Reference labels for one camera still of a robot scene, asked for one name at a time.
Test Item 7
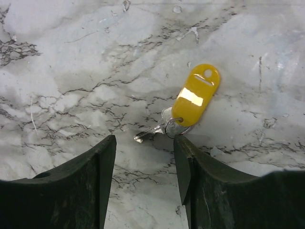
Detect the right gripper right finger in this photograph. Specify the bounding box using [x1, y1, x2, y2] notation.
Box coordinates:
[173, 135, 305, 229]

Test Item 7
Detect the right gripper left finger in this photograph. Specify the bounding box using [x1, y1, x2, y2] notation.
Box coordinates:
[0, 135, 117, 229]

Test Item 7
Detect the yellow tag key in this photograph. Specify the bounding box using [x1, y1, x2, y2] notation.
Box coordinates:
[134, 64, 221, 143]

